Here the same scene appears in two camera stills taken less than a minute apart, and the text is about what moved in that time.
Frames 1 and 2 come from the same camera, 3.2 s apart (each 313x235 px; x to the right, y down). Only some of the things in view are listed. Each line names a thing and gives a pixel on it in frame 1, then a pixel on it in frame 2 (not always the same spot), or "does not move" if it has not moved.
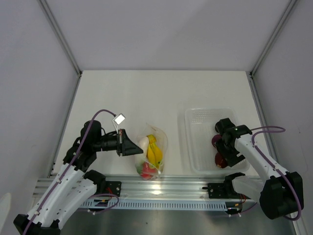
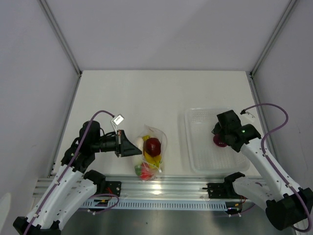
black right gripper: [232, 158] → [216, 129]
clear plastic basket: [201, 123] does not move
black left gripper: [125, 146] does not move
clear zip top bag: [153, 141] does not move
